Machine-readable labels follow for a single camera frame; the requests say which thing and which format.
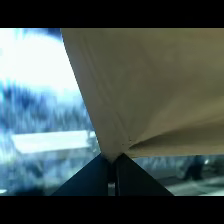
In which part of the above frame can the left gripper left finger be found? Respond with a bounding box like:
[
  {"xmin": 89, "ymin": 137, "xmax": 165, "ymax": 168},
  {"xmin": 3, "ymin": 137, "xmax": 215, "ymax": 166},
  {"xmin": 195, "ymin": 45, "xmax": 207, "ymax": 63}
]
[{"xmin": 51, "ymin": 153, "xmax": 116, "ymax": 197}]

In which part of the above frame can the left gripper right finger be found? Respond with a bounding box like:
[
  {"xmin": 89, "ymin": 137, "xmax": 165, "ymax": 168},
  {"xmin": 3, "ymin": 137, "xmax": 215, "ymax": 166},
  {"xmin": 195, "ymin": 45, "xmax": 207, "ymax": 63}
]
[{"xmin": 115, "ymin": 152, "xmax": 175, "ymax": 197}]

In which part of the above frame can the brown garment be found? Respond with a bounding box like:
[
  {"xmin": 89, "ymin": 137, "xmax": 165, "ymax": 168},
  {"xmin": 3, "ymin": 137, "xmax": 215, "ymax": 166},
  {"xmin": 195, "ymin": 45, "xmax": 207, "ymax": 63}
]
[{"xmin": 60, "ymin": 28, "xmax": 224, "ymax": 163}]

